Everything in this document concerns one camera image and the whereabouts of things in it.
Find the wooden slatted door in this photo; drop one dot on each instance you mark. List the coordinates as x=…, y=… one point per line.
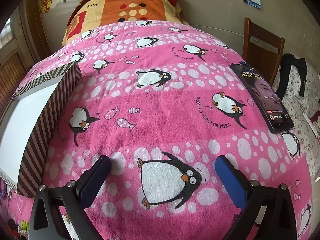
x=11, y=77

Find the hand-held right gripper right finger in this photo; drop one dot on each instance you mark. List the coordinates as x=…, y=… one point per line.
x=231, y=180

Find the black garment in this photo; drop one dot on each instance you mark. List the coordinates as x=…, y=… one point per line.
x=292, y=67

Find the wooden chair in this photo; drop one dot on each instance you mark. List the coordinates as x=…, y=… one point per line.
x=260, y=42

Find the striped cardboard box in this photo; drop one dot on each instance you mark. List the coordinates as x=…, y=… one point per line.
x=27, y=115

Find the floral bedsheet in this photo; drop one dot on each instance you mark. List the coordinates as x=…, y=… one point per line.
x=300, y=115

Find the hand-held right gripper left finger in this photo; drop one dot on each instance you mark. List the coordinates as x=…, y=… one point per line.
x=96, y=180

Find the pink penguin printed blanket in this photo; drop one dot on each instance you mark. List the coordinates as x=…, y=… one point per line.
x=162, y=110

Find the gold red crown wall decoration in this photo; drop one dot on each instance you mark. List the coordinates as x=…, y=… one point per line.
x=47, y=1

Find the black smartphone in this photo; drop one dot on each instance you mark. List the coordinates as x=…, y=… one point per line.
x=265, y=97

